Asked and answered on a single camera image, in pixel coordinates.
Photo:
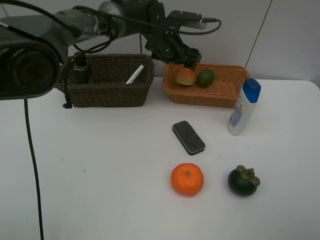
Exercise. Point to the red orange peach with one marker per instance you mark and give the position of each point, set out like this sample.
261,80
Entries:
185,77

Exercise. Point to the dark green pump bottle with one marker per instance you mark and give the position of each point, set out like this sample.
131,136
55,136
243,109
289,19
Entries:
82,69

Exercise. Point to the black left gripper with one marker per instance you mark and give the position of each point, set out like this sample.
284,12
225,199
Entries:
168,47

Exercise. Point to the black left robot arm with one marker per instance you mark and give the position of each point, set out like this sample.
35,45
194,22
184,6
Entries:
33,47

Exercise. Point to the white pink marker pen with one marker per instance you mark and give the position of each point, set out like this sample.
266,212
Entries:
135,75

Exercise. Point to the white blue-capped lotion bottle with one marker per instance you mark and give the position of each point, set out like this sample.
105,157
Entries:
244,106

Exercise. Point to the black whiteboard eraser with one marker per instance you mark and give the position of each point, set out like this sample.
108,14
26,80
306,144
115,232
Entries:
188,137

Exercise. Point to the orange wicker basket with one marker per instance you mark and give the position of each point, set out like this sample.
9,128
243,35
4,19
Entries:
223,92

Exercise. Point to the orange tangerine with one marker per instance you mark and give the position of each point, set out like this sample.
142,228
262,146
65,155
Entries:
187,179

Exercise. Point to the dark brown wicker basket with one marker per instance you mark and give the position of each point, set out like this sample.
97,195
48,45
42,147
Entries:
110,73

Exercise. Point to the dark purple mangosteen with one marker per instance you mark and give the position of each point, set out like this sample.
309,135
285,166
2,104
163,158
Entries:
242,181

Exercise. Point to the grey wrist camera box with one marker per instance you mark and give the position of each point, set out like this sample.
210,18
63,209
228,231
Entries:
186,19

